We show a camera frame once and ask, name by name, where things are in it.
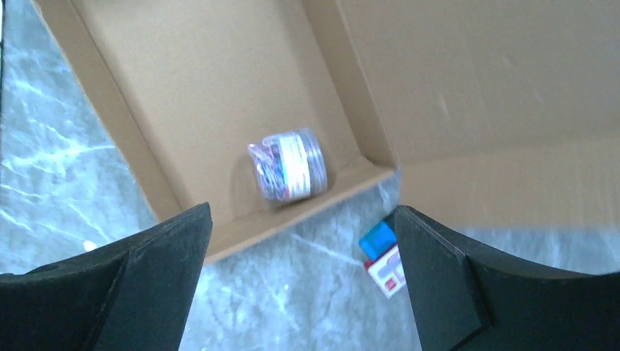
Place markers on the small red white box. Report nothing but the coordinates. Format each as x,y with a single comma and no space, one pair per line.
385,269

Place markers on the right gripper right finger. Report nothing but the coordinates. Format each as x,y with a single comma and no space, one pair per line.
467,295

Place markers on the brown cardboard box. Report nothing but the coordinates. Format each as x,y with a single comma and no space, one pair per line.
497,113

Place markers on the black blue marker pen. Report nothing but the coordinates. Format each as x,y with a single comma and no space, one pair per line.
378,240

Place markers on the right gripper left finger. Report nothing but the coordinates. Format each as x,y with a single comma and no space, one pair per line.
132,294

